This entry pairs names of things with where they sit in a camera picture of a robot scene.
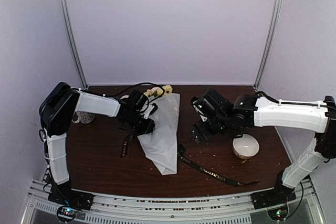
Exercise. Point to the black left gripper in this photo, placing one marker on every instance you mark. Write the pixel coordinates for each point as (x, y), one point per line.
(145, 130)

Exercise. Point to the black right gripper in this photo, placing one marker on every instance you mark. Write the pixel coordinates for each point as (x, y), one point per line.
(206, 135)

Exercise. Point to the white wrapping paper sheet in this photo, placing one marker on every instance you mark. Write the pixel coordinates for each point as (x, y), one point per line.
(160, 146)

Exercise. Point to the large yellow flower bunch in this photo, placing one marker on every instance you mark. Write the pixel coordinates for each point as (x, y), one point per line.
(157, 92)

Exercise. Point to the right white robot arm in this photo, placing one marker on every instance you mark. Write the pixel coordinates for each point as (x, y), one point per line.
(218, 116)

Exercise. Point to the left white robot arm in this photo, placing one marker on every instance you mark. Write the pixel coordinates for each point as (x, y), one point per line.
(57, 110)

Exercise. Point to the plain white round bowl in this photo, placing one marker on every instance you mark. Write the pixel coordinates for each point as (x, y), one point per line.
(245, 147)

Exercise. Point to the patterned white mug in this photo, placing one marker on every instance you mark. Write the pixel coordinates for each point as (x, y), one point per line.
(82, 117)

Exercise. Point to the aluminium front rail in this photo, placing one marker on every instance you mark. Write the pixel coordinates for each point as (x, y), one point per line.
(234, 208)

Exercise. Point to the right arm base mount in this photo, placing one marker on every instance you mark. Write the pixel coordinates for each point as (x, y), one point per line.
(274, 201)

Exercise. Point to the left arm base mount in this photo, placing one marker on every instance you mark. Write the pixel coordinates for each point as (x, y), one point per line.
(71, 202)

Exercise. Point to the right aluminium corner post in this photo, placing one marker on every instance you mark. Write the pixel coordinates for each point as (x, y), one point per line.
(276, 10)

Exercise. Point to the aluminium corner post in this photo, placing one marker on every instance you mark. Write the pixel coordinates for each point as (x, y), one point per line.
(276, 10)
(72, 43)

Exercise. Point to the left aluminium corner post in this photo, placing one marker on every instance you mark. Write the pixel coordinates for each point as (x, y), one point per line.
(72, 43)

